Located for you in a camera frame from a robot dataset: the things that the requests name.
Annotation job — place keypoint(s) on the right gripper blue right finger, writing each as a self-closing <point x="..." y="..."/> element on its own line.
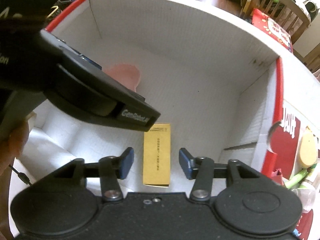
<point x="188" y="164"/>

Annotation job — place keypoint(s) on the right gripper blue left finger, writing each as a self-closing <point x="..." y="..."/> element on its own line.
<point x="124" y="163"/>

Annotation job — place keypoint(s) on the yellow small box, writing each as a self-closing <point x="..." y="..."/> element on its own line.
<point x="157" y="155"/>

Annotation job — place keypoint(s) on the pink heart-shaped bowl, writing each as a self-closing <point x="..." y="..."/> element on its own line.
<point x="126" y="74"/>

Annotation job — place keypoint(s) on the green tube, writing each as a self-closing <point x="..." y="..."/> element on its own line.
<point x="296" y="179"/>

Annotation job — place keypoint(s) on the yellow oval case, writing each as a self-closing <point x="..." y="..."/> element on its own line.
<point x="308" y="151"/>

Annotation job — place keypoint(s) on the pink binder clip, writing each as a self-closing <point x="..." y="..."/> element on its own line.
<point x="277" y="177"/>

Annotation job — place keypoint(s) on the person's left hand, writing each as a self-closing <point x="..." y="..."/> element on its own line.
<point x="13" y="146"/>

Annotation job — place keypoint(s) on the red cardboard box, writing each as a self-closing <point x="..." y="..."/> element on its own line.
<point x="211" y="75"/>

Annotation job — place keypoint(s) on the red white patterned tablecloth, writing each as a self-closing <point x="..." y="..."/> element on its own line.
<point x="285" y="143"/>

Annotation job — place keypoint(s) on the red printed cushion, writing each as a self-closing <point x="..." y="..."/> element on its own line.
<point x="266" y="24"/>

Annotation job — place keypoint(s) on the wooden dining chair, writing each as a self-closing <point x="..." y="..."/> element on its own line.
<point x="291" y="16"/>

